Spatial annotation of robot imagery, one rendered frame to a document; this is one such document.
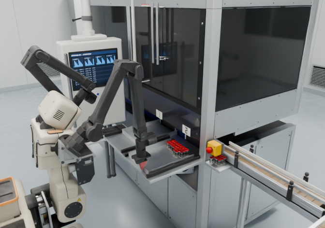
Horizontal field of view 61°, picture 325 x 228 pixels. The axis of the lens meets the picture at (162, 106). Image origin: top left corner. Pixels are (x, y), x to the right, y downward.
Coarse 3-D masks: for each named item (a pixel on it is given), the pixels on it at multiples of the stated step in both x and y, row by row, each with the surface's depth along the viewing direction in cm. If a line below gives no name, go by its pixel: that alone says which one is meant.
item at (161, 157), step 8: (152, 144) 190; (160, 144) 194; (128, 152) 181; (152, 152) 187; (160, 152) 187; (168, 152) 186; (152, 160) 177; (160, 160) 177; (168, 160) 177; (176, 160) 171; (144, 168) 165; (152, 168) 169; (160, 168) 165
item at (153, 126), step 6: (156, 120) 229; (132, 126) 218; (150, 126) 225; (156, 126) 225; (162, 126) 225; (126, 132) 208; (132, 132) 215; (156, 132) 215; (162, 132) 215; (168, 132) 214; (174, 132) 210; (132, 138) 201
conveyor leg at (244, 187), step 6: (246, 180) 170; (240, 186) 175; (246, 186) 172; (240, 192) 175; (246, 192) 174; (240, 198) 176; (246, 198) 175; (240, 204) 178; (246, 204) 178; (240, 210) 179; (240, 216) 180; (240, 222) 182
